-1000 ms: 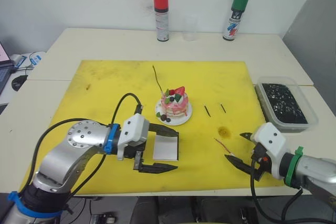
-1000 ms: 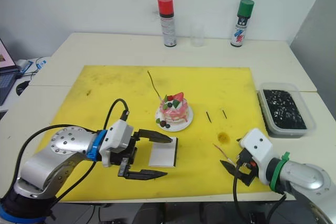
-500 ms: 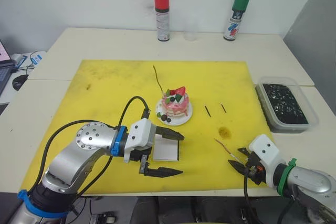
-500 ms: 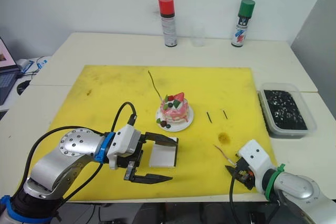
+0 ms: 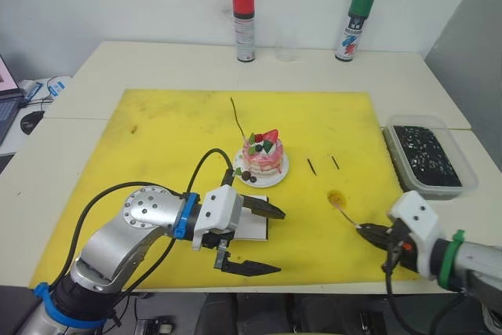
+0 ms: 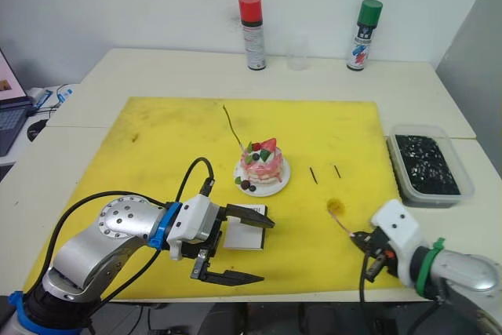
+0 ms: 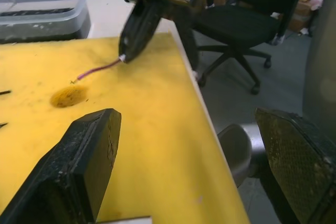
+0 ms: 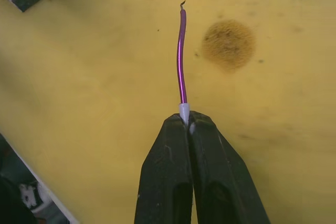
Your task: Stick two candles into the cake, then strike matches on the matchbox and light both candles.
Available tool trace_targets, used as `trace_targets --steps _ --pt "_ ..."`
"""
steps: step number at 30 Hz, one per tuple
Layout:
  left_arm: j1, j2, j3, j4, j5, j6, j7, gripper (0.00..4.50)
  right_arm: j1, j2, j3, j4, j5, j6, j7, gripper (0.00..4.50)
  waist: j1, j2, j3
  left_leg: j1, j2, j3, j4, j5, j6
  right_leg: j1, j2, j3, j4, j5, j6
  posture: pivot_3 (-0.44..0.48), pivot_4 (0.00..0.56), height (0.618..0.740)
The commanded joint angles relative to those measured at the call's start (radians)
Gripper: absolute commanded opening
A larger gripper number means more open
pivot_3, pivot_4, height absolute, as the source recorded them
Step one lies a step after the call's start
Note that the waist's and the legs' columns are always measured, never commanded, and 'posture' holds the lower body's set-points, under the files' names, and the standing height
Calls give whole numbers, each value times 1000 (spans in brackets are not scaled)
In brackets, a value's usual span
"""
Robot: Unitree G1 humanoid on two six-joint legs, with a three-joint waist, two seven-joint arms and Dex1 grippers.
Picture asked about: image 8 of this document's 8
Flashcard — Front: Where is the white object under table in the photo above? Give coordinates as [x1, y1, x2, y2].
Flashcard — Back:
[19, 180, 53, 213]

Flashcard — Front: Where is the purple candle with white base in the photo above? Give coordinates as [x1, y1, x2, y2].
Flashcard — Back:
[175, 0, 197, 133]

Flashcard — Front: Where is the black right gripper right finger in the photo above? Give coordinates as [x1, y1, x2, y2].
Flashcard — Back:
[188, 111, 271, 224]

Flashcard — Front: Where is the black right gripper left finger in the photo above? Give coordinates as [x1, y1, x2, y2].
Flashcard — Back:
[134, 113, 194, 224]

